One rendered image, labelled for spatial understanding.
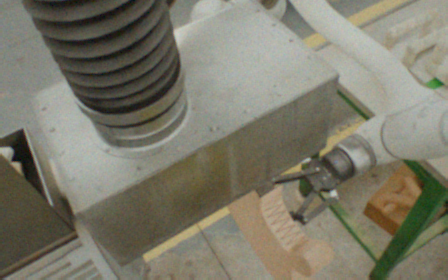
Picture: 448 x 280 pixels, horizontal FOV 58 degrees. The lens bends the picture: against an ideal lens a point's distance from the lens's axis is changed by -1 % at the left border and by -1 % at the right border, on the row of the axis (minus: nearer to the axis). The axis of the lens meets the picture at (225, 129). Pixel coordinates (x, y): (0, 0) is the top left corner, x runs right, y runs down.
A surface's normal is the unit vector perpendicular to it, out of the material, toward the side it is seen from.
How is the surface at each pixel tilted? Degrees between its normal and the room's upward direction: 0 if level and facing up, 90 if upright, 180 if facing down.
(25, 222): 90
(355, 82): 0
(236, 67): 0
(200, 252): 0
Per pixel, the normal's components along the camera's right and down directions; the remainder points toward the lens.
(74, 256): 0.29, 0.03
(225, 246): -0.09, -0.60
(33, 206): 0.51, 0.66
